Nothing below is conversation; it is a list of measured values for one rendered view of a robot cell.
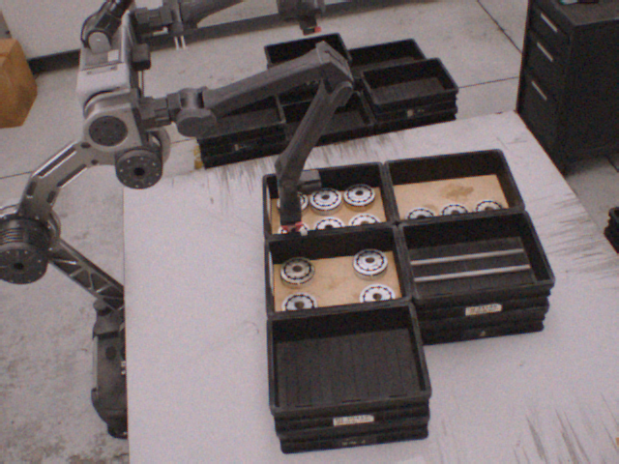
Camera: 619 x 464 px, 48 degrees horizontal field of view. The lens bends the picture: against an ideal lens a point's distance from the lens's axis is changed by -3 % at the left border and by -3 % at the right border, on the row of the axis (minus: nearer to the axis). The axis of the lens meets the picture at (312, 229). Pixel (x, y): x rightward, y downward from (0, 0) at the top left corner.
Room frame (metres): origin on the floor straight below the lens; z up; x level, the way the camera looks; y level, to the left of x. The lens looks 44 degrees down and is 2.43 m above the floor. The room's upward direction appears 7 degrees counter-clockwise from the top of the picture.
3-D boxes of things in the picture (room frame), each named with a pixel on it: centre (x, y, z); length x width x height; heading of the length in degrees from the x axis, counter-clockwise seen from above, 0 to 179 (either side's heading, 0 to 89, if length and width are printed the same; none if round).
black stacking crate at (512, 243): (1.37, -0.45, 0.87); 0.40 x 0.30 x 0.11; 89
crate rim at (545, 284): (1.37, -0.45, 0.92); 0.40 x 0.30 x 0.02; 89
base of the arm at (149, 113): (1.48, 0.36, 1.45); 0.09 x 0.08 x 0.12; 7
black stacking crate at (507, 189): (1.67, -0.45, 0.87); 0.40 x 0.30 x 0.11; 89
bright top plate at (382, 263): (1.44, -0.16, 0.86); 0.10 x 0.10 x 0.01
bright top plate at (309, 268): (1.45, 0.06, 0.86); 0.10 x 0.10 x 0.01
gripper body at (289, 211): (1.61, 0.06, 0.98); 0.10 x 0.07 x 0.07; 178
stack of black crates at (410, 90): (2.79, -0.53, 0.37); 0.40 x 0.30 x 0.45; 97
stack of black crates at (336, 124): (2.75, -0.13, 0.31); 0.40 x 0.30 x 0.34; 97
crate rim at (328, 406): (1.07, -0.04, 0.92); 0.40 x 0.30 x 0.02; 89
